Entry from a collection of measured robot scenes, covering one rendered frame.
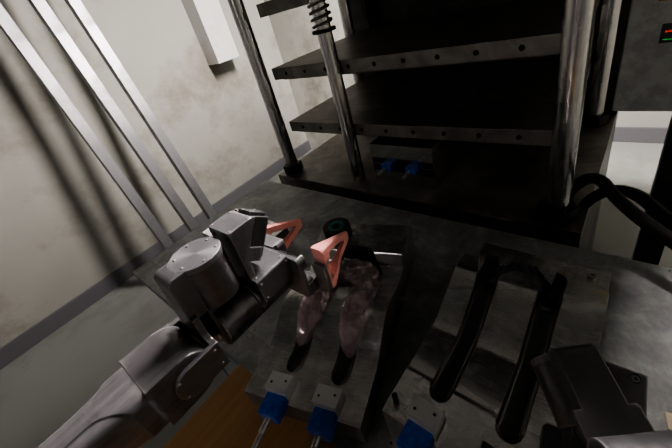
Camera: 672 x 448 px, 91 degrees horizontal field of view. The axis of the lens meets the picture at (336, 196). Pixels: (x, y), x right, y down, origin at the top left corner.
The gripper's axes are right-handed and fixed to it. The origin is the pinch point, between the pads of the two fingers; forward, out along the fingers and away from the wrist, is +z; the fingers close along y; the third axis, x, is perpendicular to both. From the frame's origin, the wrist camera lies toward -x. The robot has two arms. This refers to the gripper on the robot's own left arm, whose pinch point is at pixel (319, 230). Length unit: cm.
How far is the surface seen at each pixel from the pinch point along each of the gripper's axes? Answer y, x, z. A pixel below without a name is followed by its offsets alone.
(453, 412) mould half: -19.6, 30.8, -1.2
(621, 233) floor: -43, 116, 171
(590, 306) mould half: -34.1, 25.9, 25.0
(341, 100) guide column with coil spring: 50, 3, 71
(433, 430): -18.7, 28.2, -6.2
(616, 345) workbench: -39, 39, 30
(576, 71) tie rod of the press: -24, -3, 66
